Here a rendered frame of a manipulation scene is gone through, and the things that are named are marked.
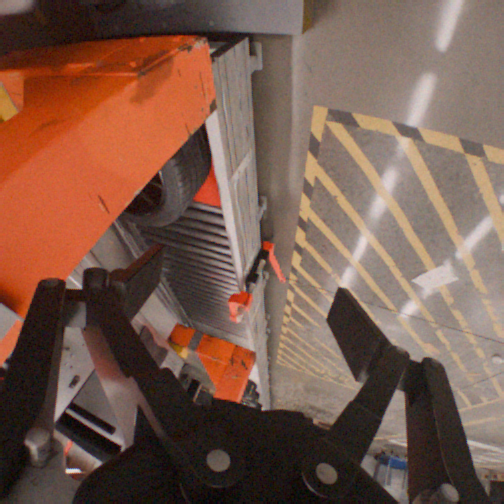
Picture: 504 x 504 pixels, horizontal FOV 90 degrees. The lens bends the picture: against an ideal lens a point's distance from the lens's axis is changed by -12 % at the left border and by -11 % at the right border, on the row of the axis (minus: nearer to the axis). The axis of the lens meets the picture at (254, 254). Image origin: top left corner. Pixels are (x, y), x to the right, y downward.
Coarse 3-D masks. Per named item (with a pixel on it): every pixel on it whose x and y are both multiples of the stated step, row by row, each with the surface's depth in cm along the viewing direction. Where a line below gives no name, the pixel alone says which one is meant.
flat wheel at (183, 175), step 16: (192, 144) 94; (208, 144) 102; (176, 160) 88; (192, 160) 97; (208, 160) 107; (160, 176) 94; (176, 176) 91; (192, 176) 99; (144, 192) 109; (160, 192) 123; (176, 192) 98; (192, 192) 105; (128, 208) 120; (144, 208) 119; (160, 208) 110; (176, 208) 105; (144, 224) 124; (160, 224) 118
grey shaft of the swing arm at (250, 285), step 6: (264, 252) 172; (258, 258) 170; (264, 258) 170; (258, 264) 168; (264, 264) 173; (252, 270) 165; (258, 270) 165; (252, 276) 162; (258, 276) 162; (246, 282) 159; (252, 282) 160; (246, 288) 160; (252, 288) 159; (240, 306) 152; (240, 312) 150
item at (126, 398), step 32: (96, 288) 12; (96, 320) 10; (128, 320) 11; (96, 352) 11; (128, 352) 9; (128, 384) 8; (160, 384) 8; (128, 416) 8; (160, 416) 7; (192, 416) 7; (192, 448) 6; (224, 448) 6; (192, 480) 5; (224, 480) 5
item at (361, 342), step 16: (336, 304) 20; (352, 304) 18; (336, 320) 20; (352, 320) 17; (368, 320) 16; (336, 336) 19; (352, 336) 17; (368, 336) 15; (384, 336) 15; (352, 352) 16; (368, 352) 15; (352, 368) 16; (368, 368) 15
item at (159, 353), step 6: (144, 330) 154; (144, 336) 155; (150, 336) 161; (144, 342) 156; (150, 342) 162; (150, 348) 163; (156, 348) 171; (162, 348) 179; (156, 354) 173; (162, 354) 180; (156, 360) 174; (162, 360) 181
